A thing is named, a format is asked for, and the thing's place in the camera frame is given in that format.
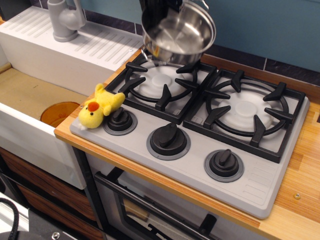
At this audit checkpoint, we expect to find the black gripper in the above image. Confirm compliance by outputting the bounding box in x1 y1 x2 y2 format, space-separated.
139 0 183 23

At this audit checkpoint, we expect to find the stainless steel pan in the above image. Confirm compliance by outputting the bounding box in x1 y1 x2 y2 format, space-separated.
141 0 217 65

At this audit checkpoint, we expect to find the black left stove knob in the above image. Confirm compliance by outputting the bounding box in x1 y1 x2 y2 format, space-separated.
102 107 138 136

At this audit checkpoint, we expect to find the black stove knob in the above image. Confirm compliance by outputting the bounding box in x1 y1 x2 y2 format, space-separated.
146 123 191 161
102 107 138 136
204 149 245 183

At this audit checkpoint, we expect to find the black middle stove knob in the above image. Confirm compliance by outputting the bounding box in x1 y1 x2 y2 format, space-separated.
146 123 191 161

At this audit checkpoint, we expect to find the grey toy stove top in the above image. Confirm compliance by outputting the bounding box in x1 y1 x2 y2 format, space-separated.
70 52 310 219

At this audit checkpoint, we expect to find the black right stove knob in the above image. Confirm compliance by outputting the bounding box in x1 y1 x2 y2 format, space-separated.
204 149 245 183

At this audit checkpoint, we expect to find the black left burner grate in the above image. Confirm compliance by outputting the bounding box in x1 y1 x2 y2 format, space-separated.
106 55 217 125

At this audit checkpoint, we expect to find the black burner grate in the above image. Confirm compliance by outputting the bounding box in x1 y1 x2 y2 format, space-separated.
183 69 310 164
106 55 217 125

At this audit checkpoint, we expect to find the grey toy faucet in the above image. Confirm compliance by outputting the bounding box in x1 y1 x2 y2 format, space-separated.
47 0 86 43

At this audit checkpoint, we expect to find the yellow stuffed duck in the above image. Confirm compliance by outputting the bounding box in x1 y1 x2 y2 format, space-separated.
78 83 126 130

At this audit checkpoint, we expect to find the white toy sink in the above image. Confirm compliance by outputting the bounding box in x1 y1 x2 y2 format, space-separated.
0 6 143 190

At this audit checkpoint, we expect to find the orange plastic plate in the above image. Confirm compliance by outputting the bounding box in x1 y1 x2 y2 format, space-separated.
40 101 80 128

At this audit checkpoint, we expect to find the black right burner grate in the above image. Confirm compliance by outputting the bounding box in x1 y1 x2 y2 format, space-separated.
183 69 310 164

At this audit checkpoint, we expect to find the wooden drawer cabinet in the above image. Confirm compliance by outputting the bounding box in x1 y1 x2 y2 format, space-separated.
0 148 106 240

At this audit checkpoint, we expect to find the oven door with handle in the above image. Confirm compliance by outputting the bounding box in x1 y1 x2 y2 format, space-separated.
93 166 226 240

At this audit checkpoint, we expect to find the black braided cable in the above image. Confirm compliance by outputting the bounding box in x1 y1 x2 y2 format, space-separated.
0 197 21 240

